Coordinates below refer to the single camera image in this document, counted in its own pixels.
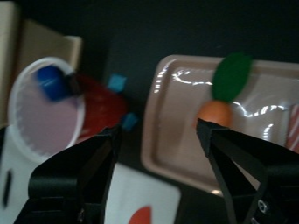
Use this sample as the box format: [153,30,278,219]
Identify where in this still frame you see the white round plate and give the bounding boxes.
[7,56,87,164]

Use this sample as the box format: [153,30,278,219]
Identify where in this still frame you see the blue toy block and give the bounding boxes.
[35,66,74,102]

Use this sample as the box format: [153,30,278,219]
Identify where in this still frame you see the beige cardboard box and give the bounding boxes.
[0,1,84,128]

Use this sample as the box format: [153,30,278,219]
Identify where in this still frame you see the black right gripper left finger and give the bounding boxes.
[14,124,123,224]

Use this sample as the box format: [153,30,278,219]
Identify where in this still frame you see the green felt carrot leaf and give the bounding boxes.
[210,52,254,103]

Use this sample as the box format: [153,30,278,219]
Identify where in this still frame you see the red striped toy piece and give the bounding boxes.
[285,103,299,154]

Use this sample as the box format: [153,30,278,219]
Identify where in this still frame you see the white board with red print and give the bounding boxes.
[0,128,183,224]

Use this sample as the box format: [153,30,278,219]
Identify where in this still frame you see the orange toy carrot piece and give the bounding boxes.
[193,100,234,129]

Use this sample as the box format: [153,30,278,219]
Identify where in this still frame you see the pink plastic tray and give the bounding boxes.
[141,54,299,197]

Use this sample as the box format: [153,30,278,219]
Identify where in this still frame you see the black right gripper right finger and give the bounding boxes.
[195,117,299,224]

